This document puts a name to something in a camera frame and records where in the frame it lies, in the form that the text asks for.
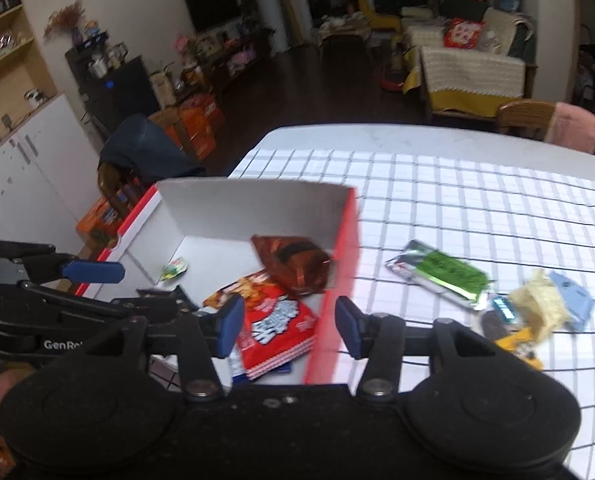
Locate dried flower vase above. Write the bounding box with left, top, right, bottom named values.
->
left=45, top=0, right=86, bottom=46

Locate dark sofa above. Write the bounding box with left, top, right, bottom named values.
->
left=402, top=0, right=538, bottom=116

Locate yellow chocolate packet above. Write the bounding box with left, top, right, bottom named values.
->
left=495, top=327, right=543, bottom=371

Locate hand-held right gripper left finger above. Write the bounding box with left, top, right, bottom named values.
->
left=118, top=294, right=246, bottom=403

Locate pink cloth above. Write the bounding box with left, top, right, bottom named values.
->
left=545, top=101, right=595, bottom=153

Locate small green yellow candy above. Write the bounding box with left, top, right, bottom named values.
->
left=160, top=257, right=191, bottom=279

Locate green silver snack packet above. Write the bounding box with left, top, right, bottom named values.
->
left=385, top=240, right=492, bottom=313

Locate red floor toy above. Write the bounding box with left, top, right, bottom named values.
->
left=381, top=67, right=407, bottom=92

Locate wooden dining chair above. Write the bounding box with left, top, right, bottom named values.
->
left=496, top=100, right=595, bottom=161

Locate dark television cabinet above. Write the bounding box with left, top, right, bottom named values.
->
left=178, top=30, right=273, bottom=91

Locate black television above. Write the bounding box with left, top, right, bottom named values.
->
left=182, top=0, right=241, bottom=33

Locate dark red snack packet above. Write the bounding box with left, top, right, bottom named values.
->
left=251, top=234, right=334, bottom=295

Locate white tower air conditioner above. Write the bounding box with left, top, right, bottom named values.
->
left=258, top=0, right=289, bottom=56

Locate wooden coffee table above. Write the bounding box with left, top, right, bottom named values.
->
left=317, top=15, right=373, bottom=58

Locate yellow giraffe toy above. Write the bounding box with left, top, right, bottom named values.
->
left=346, top=0, right=403, bottom=31

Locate light blue snack packet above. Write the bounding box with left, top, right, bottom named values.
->
left=547, top=271, right=595, bottom=332

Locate red white chip bag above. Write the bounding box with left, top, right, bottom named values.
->
left=204, top=270, right=319, bottom=380

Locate wooden wall shelf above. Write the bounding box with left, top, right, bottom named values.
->
left=0, top=0, right=58, bottom=161

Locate orange fruit carton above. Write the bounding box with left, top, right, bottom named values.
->
left=76, top=197, right=124, bottom=250

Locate black cabinet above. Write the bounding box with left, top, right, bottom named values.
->
left=65, top=45, right=161, bottom=131

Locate red cardboard box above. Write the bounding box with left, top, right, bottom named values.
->
left=75, top=178, right=361, bottom=386

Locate small teal candy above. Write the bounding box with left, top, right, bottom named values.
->
left=490, top=296, right=518, bottom=322

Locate red printed cushion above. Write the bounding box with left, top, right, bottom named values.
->
left=443, top=17, right=487, bottom=50

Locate white cabinet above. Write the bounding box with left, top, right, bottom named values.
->
left=0, top=92, right=103, bottom=246

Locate orange carton stack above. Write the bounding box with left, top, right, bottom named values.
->
left=165, top=94, right=226, bottom=161

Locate checkered tablecloth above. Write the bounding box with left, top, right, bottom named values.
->
left=228, top=149, right=595, bottom=480

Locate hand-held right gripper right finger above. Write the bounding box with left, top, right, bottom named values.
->
left=335, top=295, right=508, bottom=403

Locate dark blue jacket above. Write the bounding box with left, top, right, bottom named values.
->
left=98, top=114, right=208, bottom=181

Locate cream sofa cover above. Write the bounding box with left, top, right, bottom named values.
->
left=420, top=46, right=525, bottom=113

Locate cream snack packet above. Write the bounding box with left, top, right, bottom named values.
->
left=507, top=270, right=573, bottom=343

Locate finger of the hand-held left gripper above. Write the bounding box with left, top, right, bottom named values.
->
left=0, top=239, right=126, bottom=283
left=112, top=285, right=201, bottom=321

